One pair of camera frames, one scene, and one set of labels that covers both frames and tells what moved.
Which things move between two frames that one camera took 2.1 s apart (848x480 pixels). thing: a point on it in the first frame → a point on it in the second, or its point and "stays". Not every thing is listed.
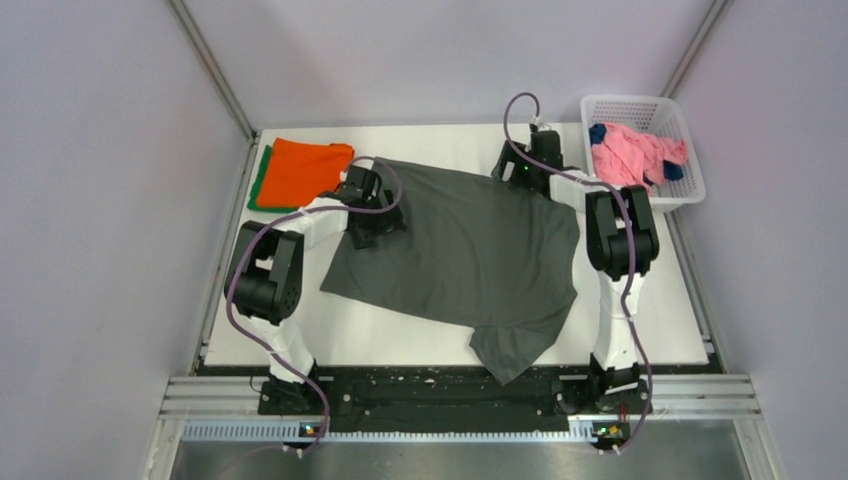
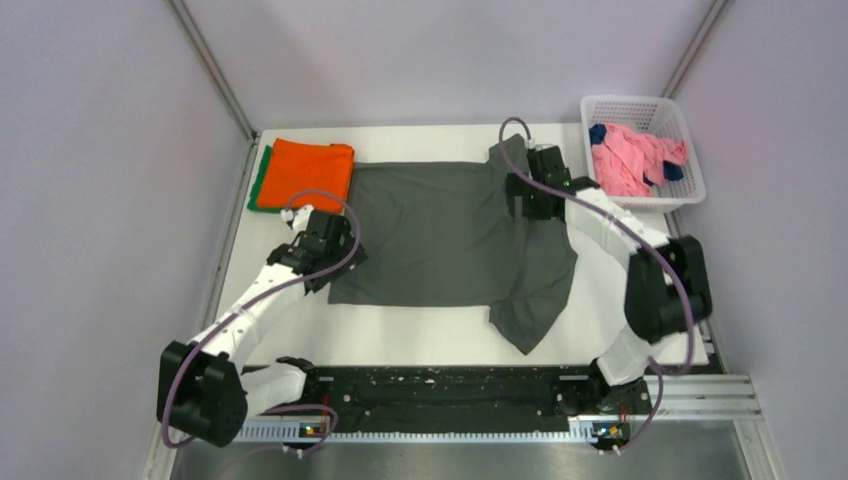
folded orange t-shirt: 294,173 stays
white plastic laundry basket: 641,140 stays
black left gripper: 389,221 → 359,258
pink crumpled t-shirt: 633,158 stays
